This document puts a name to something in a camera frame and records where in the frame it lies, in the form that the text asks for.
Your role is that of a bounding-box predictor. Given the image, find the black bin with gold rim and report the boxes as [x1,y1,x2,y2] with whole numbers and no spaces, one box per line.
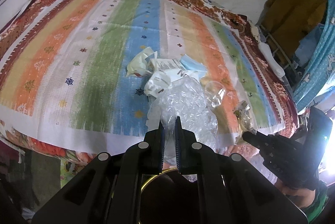
[137,167,226,224]

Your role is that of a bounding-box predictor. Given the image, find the clear plastic cup lid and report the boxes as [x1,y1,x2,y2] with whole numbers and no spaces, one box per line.
[204,81,226,109]

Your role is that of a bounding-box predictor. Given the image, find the yellow hanging garment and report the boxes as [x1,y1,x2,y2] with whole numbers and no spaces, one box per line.
[261,0,328,58]

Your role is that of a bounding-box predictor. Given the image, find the cream crumpled paper wrapper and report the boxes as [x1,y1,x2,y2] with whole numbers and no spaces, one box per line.
[126,47,158,77]

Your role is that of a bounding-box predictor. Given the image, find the person's right hand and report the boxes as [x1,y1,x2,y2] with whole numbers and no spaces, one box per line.
[274,179,316,209]

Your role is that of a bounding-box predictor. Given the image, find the blue patterned fabric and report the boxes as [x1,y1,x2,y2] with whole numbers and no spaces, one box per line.
[294,0,334,112]

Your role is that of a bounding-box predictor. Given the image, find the floral red blanket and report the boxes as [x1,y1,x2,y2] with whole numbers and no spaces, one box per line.
[0,0,300,165]

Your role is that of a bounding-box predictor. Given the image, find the white Natural plastic bag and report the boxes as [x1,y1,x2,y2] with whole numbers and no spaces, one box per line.
[144,69,207,98]

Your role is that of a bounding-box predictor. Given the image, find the light blue face mask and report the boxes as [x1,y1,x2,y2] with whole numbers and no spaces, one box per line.
[180,54,207,73]

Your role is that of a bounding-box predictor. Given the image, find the beige snack wrapper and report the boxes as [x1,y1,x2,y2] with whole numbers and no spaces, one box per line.
[234,100,256,134]

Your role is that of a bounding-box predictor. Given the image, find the colourful striped bed cover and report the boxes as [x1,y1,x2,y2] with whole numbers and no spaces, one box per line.
[0,0,286,154]

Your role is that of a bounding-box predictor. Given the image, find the clear plastic bag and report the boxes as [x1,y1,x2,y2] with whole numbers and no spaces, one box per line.
[146,76,218,150]

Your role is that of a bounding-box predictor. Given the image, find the white medicine box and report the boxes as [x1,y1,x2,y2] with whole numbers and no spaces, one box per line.
[148,58,186,72]

